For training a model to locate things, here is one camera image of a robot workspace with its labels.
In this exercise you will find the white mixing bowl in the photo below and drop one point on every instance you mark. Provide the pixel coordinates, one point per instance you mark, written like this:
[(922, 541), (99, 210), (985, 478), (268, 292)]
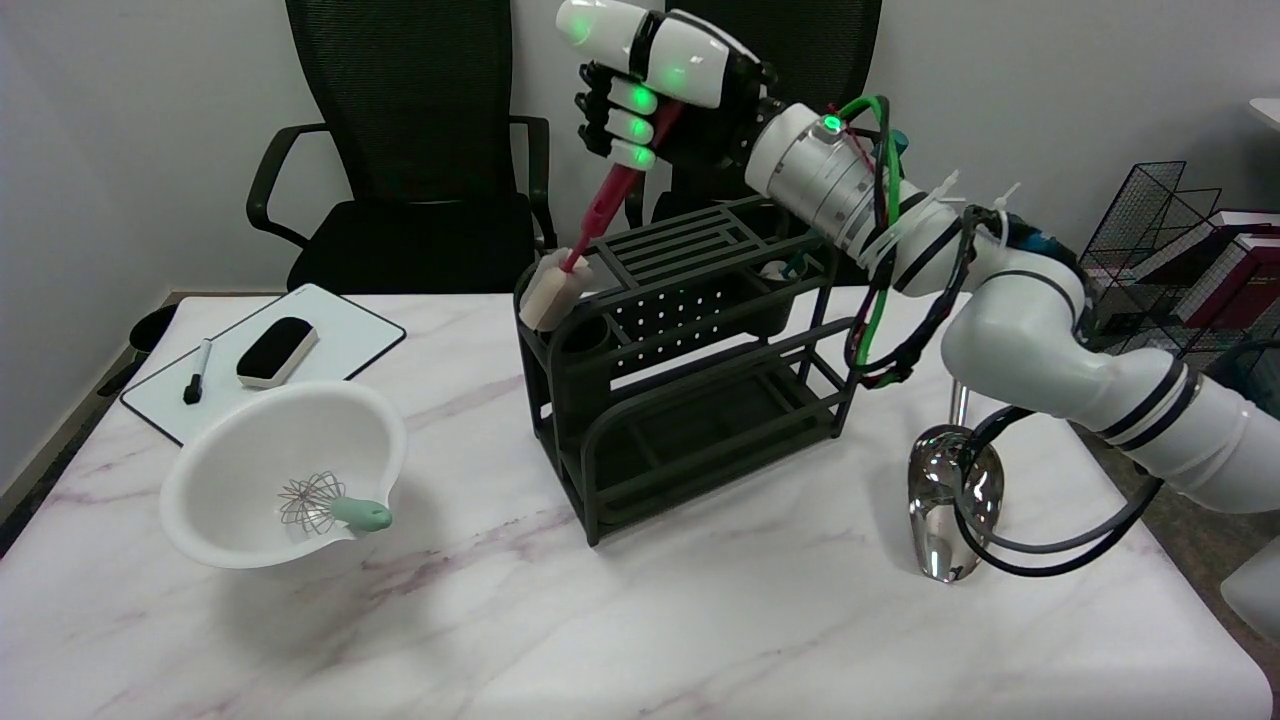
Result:
[(250, 480)]

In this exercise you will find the black marker pen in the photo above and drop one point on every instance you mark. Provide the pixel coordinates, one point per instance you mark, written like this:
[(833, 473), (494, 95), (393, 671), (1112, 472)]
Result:
[(197, 372)]

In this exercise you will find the black mesh office chair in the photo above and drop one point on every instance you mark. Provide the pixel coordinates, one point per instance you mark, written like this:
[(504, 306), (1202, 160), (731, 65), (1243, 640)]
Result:
[(820, 40), (415, 150)]

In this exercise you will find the shiny metal scoop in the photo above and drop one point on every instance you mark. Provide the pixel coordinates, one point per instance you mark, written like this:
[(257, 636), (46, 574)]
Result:
[(935, 500)]

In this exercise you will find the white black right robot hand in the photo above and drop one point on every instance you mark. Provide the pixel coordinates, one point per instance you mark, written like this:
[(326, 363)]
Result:
[(660, 90)]

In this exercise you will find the small whiteboard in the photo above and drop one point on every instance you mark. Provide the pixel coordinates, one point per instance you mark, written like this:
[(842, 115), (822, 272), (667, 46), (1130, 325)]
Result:
[(345, 335)]

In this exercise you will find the black whiteboard eraser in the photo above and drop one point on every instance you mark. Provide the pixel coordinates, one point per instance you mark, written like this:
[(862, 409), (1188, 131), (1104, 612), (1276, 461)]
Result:
[(277, 351)]

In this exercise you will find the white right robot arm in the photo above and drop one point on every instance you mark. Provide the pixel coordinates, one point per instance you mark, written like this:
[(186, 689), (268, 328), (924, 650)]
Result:
[(1020, 310)]

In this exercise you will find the pink sponge bottle brush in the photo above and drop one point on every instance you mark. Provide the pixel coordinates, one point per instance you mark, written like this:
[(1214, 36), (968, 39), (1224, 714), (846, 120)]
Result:
[(600, 225)]

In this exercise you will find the stack of books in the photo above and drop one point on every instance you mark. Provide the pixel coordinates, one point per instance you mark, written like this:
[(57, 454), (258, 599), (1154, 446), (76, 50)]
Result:
[(1235, 270)]

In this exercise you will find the dark grey kitchen storage rack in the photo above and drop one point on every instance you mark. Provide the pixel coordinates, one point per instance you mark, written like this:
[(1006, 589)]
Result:
[(680, 370)]

